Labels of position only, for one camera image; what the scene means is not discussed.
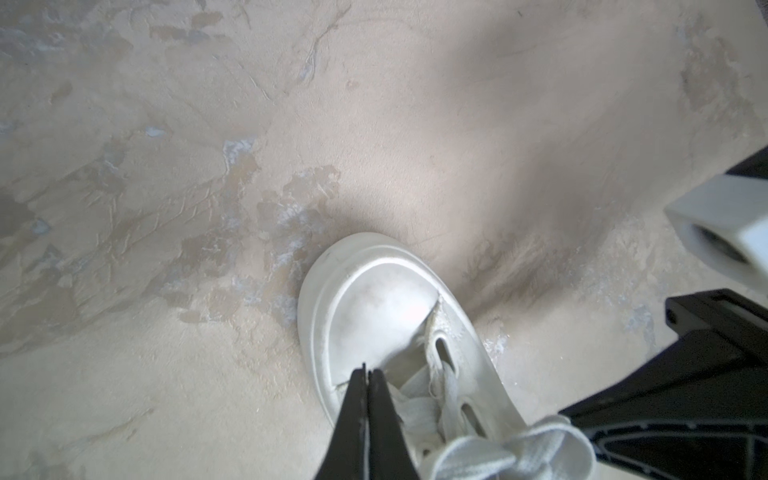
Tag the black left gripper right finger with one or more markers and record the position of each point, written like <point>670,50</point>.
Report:
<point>388,455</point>

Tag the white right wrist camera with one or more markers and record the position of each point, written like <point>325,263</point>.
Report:
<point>723,222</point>

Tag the white sneaker shoe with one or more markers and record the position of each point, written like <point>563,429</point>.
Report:
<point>368,300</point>

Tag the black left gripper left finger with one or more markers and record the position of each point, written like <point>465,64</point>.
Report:
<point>346,456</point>

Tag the white shoelace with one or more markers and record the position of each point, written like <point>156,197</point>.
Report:
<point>443,445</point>

